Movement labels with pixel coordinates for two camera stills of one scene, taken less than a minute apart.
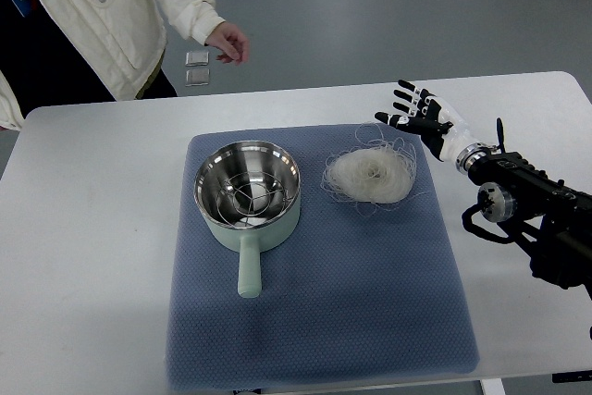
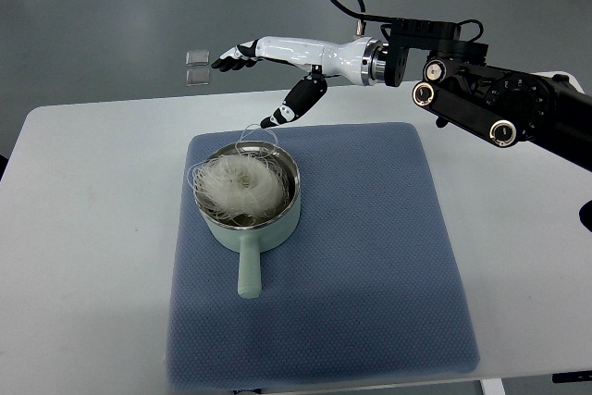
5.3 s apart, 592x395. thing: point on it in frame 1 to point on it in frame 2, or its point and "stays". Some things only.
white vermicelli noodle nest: [375, 175] to [249, 186]
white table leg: [492, 387] stays
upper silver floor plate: [197, 58] stays
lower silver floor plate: [197, 77] stays
